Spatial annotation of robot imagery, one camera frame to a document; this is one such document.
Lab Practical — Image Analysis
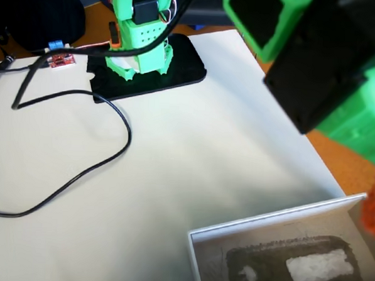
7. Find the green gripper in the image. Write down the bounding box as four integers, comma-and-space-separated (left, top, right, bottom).
313, 54, 375, 172

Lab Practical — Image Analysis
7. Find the white cardboard box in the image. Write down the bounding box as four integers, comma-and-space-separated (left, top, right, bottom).
185, 184, 375, 281

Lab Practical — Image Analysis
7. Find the white foam block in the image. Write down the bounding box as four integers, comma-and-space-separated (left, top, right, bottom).
284, 245, 357, 281

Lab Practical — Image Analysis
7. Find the black foam insert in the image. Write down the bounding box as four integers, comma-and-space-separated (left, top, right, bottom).
223, 229, 366, 281

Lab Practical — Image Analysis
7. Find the black base mat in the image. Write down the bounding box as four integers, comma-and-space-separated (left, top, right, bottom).
84, 28, 209, 110

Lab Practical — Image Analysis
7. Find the white table sheet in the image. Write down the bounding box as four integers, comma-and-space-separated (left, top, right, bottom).
0, 17, 356, 281

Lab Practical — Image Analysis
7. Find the red circuit board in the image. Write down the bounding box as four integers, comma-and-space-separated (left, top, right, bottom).
46, 39, 78, 72

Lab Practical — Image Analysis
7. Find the black bag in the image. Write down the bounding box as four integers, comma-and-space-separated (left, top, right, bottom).
0, 0, 88, 56

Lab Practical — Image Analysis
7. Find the thick black cable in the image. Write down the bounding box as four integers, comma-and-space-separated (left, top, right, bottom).
0, 0, 198, 228

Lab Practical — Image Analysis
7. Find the thin black plug cable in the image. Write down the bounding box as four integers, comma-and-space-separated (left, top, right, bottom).
0, 52, 38, 85

